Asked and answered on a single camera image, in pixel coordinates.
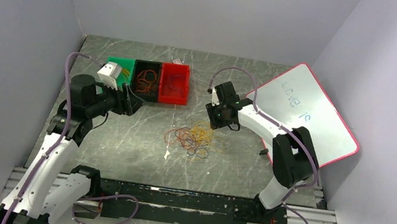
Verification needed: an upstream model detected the red plastic bin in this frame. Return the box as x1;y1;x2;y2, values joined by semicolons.
158;62;190;106

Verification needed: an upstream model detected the green plastic bin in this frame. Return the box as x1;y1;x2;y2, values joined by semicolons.
107;56;135;90

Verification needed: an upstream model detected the orange thin cable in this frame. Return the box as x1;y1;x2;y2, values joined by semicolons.
134;67;161;96
162;122;216;157

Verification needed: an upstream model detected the black plastic bin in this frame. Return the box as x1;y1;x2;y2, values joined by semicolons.
131;59;163;103

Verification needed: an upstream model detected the yellow thin cable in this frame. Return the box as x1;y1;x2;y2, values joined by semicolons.
183;118;228;166

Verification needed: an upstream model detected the small red white box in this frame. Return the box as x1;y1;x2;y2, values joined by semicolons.
172;59;183;65

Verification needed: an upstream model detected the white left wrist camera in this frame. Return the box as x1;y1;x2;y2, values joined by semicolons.
97;62;122;91

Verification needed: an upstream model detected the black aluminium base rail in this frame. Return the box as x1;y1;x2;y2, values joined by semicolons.
23;173;337;224

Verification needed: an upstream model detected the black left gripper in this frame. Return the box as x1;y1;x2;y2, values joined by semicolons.
84;75;147;124

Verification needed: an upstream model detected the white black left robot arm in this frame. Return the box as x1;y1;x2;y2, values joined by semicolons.
0;74;145;224

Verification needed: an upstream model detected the yellow cable in green bin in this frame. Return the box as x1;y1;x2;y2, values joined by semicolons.
119;67;132;86

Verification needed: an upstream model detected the black whiteboard clip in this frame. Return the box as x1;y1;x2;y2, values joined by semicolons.
259;149;269;156

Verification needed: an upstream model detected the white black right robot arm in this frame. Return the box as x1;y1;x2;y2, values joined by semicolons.
206;82;319;223

